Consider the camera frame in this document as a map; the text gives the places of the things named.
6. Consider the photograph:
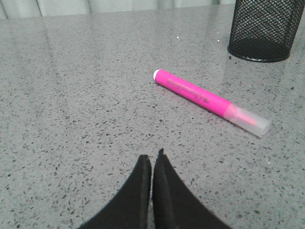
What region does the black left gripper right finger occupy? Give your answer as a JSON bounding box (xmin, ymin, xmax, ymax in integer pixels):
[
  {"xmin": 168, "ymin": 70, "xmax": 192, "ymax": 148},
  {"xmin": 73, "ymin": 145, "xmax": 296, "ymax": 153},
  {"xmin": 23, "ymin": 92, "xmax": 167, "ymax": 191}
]
[{"xmin": 152, "ymin": 149, "xmax": 229, "ymax": 229}]

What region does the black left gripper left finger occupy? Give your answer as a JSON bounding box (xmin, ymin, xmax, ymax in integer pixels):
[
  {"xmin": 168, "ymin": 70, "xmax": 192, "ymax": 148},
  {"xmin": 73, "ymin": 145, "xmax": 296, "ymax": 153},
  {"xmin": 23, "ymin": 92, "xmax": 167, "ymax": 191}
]
[{"xmin": 80, "ymin": 155, "xmax": 152, "ymax": 229}]

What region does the pink highlighter pen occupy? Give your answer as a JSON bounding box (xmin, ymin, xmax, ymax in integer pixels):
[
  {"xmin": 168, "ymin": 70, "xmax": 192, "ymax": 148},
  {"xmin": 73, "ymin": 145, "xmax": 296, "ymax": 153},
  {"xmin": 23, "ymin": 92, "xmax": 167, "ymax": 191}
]
[{"xmin": 153, "ymin": 69, "xmax": 271, "ymax": 137}]

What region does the black mesh pen holder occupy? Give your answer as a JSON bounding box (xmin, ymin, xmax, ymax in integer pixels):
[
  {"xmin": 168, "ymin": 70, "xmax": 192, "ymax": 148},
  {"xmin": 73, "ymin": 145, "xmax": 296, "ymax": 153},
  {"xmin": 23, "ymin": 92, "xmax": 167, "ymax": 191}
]
[{"xmin": 227, "ymin": 0, "xmax": 305, "ymax": 62}]

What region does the grey curtain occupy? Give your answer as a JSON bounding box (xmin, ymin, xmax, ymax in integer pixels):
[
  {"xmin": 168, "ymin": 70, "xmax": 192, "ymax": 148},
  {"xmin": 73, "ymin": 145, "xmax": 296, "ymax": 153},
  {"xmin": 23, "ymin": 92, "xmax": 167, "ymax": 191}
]
[{"xmin": 0, "ymin": 0, "xmax": 235, "ymax": 19}]

